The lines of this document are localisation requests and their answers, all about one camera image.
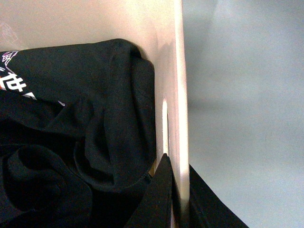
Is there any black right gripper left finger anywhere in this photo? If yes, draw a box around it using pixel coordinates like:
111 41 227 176
125 154 172 228

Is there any black printed t-shirt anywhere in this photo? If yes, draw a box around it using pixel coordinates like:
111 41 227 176
0 39 156 228

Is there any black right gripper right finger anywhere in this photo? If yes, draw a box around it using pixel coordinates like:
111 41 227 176
189 166 248 228

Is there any beige plastic laundry hamper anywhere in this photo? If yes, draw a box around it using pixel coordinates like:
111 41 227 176
0 0 190 228

